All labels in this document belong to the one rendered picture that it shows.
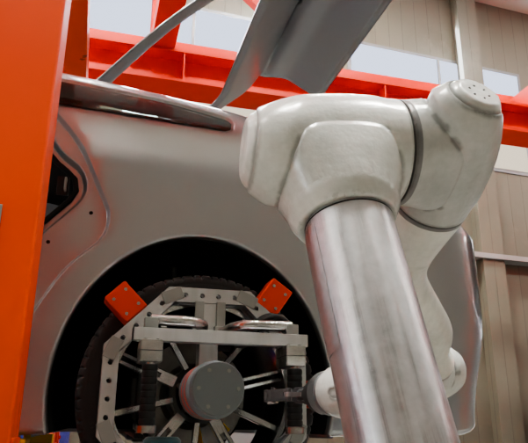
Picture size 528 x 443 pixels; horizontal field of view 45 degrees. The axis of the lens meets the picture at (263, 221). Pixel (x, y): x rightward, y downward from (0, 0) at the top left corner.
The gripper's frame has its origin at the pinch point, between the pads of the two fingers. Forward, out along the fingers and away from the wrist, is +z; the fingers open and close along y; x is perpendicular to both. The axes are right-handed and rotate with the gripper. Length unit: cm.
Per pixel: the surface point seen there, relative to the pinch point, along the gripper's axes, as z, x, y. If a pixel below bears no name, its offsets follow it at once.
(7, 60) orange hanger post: -16, 68, -70
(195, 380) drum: 6.0, 3.9, -22.7
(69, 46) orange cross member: 148, 178, -71
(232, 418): 46.3, -4.0, -4.5
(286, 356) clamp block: -1.4, 9.3, -2.4
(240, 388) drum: 5.7, 2.1, -11.9
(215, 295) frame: 20.4, 27.3, -15.7
